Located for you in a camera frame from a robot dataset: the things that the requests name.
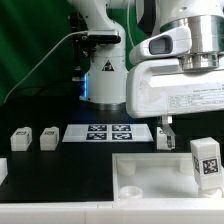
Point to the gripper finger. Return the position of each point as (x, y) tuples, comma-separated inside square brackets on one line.
[(166, 122)]

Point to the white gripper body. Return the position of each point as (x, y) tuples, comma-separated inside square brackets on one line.
[(161, 88)]

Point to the white square tabletop tray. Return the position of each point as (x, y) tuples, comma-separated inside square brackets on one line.
[(156, 177)]

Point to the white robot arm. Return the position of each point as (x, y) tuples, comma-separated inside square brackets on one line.
[(110, 65)]

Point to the white marker sheet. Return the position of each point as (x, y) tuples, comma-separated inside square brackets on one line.
[(107, 133)]

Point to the white left obstacle block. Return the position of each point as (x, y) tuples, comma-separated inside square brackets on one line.
[(3, 169)]

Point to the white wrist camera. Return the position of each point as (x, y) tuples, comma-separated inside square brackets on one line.
[(172, 43)]

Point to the black camera on stand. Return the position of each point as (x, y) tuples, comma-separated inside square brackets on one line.
[(80, 63)]

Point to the white front rail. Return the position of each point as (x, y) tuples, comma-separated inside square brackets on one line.
[(154, 211)]

